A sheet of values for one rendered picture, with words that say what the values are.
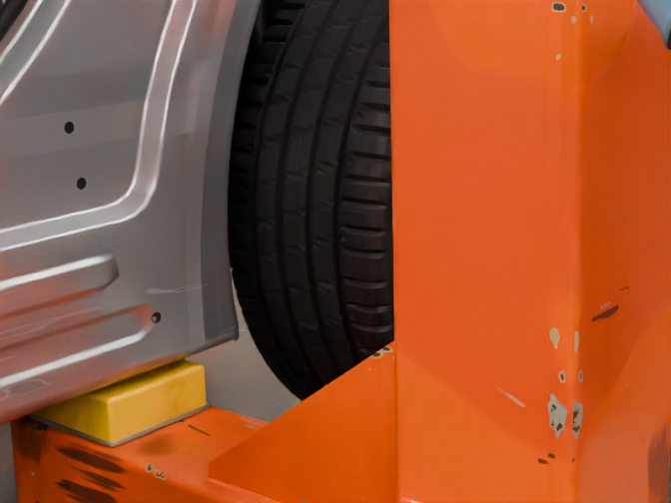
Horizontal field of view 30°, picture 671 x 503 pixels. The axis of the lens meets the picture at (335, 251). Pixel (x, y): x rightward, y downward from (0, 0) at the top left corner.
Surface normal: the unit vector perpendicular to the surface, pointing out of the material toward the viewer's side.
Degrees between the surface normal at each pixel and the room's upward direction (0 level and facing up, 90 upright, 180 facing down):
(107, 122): 90
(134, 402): 90
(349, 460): 90
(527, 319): 90
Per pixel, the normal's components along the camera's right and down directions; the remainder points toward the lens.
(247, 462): -0.65, 0.20
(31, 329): 0.76, 0.14
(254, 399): -0.03, -0.97
